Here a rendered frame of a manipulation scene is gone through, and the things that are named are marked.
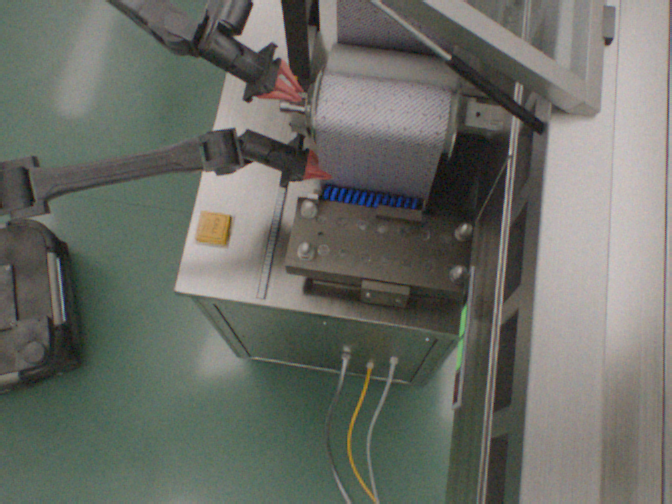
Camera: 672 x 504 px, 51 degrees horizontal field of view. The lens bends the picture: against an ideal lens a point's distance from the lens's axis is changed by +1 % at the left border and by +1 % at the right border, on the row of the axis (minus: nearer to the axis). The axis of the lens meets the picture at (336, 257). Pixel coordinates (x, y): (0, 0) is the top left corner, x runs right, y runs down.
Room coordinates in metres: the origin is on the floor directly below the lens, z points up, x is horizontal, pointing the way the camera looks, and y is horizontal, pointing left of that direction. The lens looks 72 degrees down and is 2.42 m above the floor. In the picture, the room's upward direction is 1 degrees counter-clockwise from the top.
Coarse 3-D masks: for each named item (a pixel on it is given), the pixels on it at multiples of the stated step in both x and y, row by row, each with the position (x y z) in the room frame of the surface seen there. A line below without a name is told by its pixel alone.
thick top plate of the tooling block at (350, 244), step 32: (320, 224) 0.54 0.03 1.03; (352, 224) 0.54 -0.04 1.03; (384, 224) 0.54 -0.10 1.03; (416, 224) 0.53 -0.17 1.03; (448, 224) 0.53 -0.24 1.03; (288, 256) 0.47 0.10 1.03; (320, 256) 0.47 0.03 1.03; (352, 256) 0.47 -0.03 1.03; (384, 256) 0.46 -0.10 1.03; (416, 256) 0.46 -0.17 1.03; (448, 256) 0.46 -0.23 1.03; (416, 288) 0.40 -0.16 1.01; (448, 288) 0.39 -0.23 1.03
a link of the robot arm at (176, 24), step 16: (208, 0) 0.81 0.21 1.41; (224, 0) 0.80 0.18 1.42; (240, 0) 0.80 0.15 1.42; (176, 16) 0.77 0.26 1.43; (208, 16) 0.78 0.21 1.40; (224, 16) 0.77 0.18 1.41; (240, 16) 0.78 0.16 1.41; (176, 32) 0.74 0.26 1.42; (192, 32) 0.74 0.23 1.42; (240, 32) 0.77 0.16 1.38; (192, 48) 0.74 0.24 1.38
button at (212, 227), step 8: (200, 216) 0.61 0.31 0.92; (208, 216) 0.61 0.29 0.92; (216, 216) 0.61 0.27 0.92; (224, 216) 0.61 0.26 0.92; (200, 224) 0.59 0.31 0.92; (208, 224) 0.59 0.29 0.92; (216, 224) 0.59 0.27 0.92; (224, 224) 0.59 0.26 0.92; (200, 232) 0.57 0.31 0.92; (208, 232) 0.57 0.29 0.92; (216, 232) 0.57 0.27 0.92; (224, 232) 0.57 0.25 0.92; (200, 240) 0.55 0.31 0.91; (208, 240) 0.55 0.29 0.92; (216, 240) 0.55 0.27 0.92; (224, 240) 0.55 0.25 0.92
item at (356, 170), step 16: (320, 160) 0.63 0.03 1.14; (336, 160) 0.63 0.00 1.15; (352, 160) 0.62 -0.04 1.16; (368, 160) 0.62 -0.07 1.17; (384, 160) 0.61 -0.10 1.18; (400, 160) 0.60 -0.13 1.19; (336, 176) 0.63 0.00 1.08; (352, 176) 0.62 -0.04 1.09; (368, 176) 0.62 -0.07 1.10; (384, 176) 0.61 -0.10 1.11; (400, 176) 0.60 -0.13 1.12; (416, 176) 0.60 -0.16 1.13; (432, 176) 0.59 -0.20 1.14; (368, 192) 0.62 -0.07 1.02; (384, 192) 0.61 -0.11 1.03; (400, 192) 0.60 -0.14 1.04; (416, 192) 0.60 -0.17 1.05
